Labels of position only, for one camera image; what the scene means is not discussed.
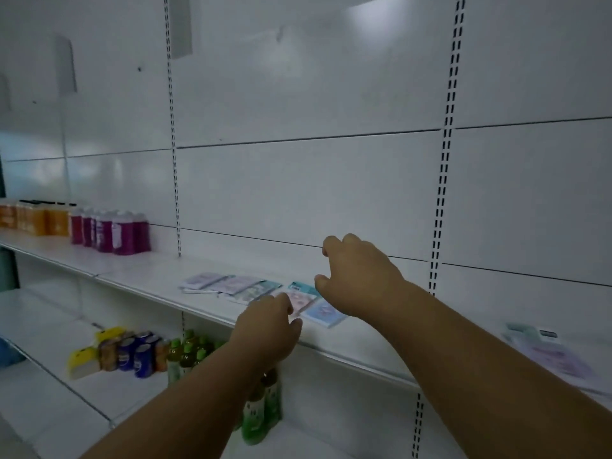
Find person's right hand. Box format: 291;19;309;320
314;233;407;324

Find person's left hand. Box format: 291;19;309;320
229;293;303;374

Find purple cartoon packets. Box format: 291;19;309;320
179;271;349;329

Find stack of teal pink packets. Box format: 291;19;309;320
500;321;612;397

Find person's right forearm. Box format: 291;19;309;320
377;281;612;459

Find group of green-capped tea bottles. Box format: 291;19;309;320
164;328;283;446

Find group of soda cans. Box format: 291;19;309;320
98;329;171;380

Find yellow white pack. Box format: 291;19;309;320
66;345;102;382
94;325;128;346

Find group of magenta liquid bottles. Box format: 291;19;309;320
68;207;152;257

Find row of orange liquid bottles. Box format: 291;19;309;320
0;199;73;238

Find blue pack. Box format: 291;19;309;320
0;337;26;368

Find white slotted upright rail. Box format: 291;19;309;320
162;0;187;333
410;0;467;459

